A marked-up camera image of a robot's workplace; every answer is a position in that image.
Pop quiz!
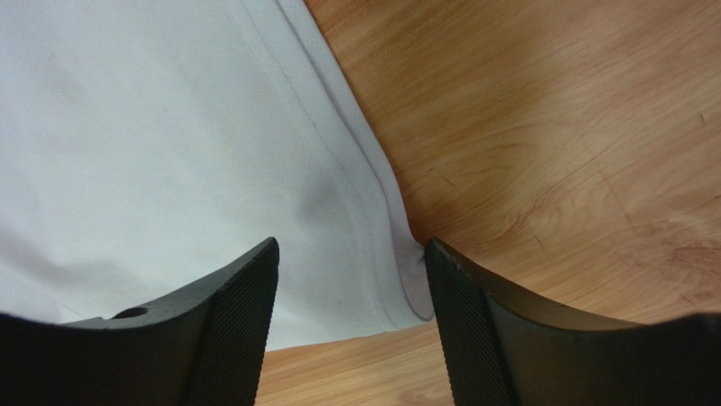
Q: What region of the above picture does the white t shirt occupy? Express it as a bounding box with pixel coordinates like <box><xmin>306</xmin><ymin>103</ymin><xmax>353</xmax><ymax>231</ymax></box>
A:
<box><xmin>1</xmin><ymin>1</ymin><xmax>433</xmax><ymax>350</ymax></box>

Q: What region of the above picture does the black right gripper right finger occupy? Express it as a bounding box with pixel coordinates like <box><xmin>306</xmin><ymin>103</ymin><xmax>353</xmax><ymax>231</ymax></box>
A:
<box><xmin>425</xmin><ymin>239</ymin><xmax>720</xmax><ymax>405</ymax></box>

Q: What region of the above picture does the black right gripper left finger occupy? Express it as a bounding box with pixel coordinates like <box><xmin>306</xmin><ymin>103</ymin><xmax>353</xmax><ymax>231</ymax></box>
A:
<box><xmin>1</xmin><ymin>238</ymin><xmax>279</xmax><ymax>405</ymax></box>

